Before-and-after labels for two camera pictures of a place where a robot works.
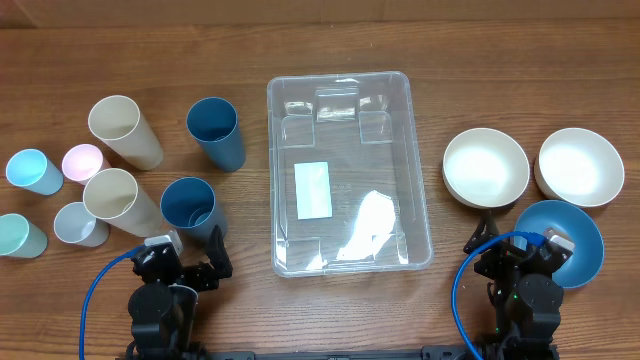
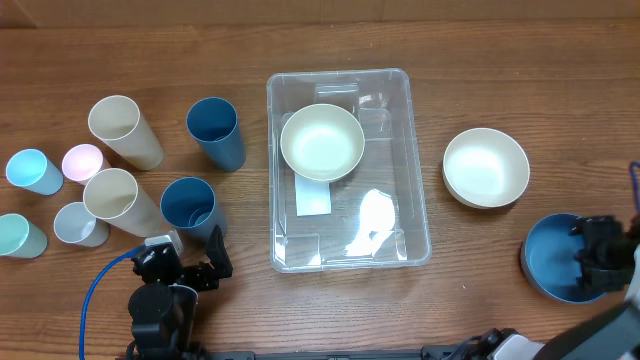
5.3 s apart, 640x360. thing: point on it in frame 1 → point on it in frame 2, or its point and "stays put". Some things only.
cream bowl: x=579 y=168 → x=322 y=143
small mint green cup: x=20 y=238 stays put
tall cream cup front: x=112 y=194 stays put
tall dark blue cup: x=214 y=124 stays put
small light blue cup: x=32 y=170 stays put
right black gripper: x=496 y=255 → x=594 y=277
